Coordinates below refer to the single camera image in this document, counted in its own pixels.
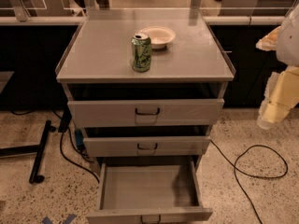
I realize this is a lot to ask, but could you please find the grey middle drawer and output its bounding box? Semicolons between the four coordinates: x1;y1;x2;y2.
83;136;210;157

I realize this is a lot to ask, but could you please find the black left floor cable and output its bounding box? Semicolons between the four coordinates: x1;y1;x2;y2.
8;109;101;184

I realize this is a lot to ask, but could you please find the grey drawer cabinet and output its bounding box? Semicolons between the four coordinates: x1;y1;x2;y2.
57;9;235;162

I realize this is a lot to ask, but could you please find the white paper bowl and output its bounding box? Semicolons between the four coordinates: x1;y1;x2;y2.
142;26;176;49

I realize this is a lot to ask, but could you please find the grey open bottom drawer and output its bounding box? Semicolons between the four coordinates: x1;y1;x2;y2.
87;159;212;224

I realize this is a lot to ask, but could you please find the black looped floor cable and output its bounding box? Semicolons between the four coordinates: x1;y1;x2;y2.
210;139;289;224

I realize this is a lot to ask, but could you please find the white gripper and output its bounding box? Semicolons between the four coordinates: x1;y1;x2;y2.
256;5;299;130

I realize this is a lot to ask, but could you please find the grey top drawer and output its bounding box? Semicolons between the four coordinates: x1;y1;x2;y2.
68;99;224;128

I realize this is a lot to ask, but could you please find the green soda can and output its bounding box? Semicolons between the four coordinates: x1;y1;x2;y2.
131;32;152;72

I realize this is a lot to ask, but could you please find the black metal stand base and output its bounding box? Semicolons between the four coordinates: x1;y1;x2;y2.
0;119;56;184

